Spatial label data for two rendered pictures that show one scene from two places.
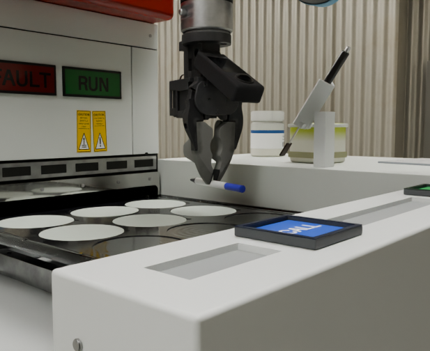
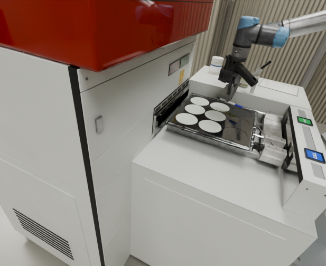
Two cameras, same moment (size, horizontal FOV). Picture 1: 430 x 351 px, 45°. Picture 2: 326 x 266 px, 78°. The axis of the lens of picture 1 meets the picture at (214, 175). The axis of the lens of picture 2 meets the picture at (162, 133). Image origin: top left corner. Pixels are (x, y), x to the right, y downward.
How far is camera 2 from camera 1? 0.70 m
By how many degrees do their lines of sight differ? 35
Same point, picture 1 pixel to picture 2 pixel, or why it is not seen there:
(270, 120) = (220, 62)
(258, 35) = not seen: outside the picture
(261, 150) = (215, 72)
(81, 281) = (313, 182)
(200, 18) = (242, 55)
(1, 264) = (171, 129)
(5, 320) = (201, 153)
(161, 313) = not seen: outside the picture
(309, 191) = (248, 100)
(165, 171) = (192, 84)
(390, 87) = (215, 12)
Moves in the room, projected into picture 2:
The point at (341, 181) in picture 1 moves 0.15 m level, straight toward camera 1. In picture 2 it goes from (259, 100) to (273, 114)
